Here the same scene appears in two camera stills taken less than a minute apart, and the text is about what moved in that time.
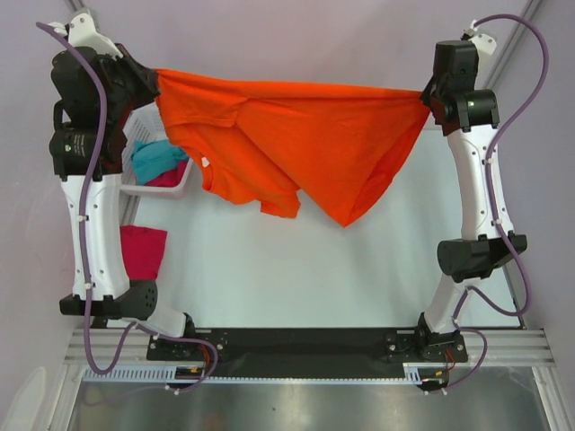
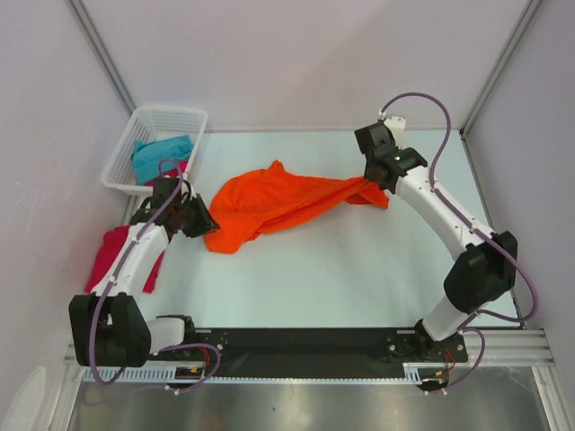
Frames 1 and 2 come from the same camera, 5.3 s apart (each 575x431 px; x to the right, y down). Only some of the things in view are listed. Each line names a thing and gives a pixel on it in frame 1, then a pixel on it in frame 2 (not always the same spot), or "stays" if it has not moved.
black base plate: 311,347 stays
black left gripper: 144,76 -> 207,224
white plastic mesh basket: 146,124 stays
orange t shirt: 340,146 -> 250,200
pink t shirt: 172,178 stays
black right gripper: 426,94 -> 398,149
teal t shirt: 153,157 stays
